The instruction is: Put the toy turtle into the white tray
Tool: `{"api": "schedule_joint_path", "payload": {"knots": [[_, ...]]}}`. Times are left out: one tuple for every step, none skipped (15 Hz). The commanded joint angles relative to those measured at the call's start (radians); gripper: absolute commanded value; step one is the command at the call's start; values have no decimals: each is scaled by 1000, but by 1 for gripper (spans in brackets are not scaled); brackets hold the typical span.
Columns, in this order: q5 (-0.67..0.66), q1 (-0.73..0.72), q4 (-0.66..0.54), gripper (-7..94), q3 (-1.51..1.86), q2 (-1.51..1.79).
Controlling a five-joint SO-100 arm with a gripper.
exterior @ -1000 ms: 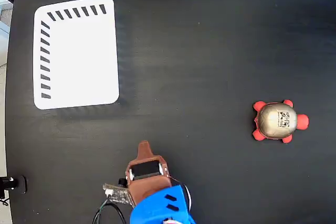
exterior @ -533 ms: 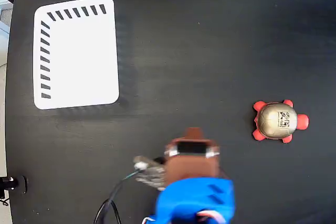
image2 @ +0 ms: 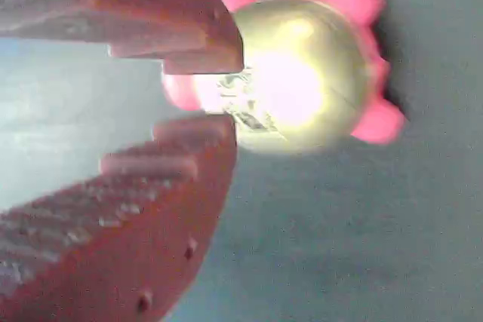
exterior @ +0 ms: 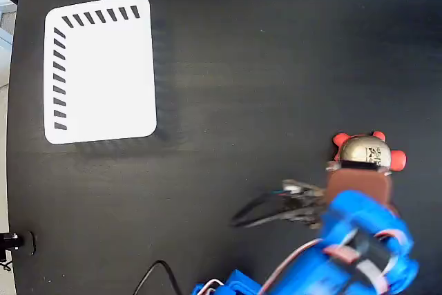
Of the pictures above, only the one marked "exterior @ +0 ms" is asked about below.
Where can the white slotted tray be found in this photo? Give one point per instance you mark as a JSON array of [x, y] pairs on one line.
[[103, 77]]

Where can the bare camera circuit board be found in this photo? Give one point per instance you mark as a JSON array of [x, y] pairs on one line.
[[304, 201]]

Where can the red and gold toy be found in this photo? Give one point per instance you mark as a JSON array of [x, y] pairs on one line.
[[360, 148]]

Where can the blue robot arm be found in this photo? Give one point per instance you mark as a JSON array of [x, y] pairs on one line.
[[345, 246]]

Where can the brown gripper with motor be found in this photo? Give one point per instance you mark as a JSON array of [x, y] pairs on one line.
[[356, 184]]

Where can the black table clamp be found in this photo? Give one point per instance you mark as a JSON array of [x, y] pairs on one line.
[[26, 243]]

